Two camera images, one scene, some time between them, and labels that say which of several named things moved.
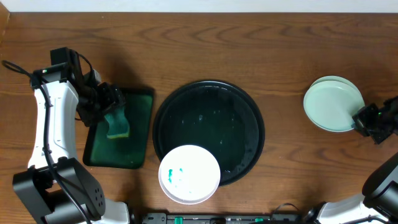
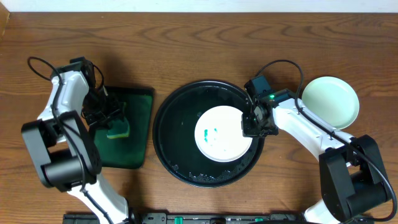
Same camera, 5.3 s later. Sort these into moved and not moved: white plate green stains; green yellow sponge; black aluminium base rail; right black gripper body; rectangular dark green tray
Moved: right black gripper body; white plate green stains
Not moved: green yellow sponge; black aluminium base rail; rectangular dark green tray
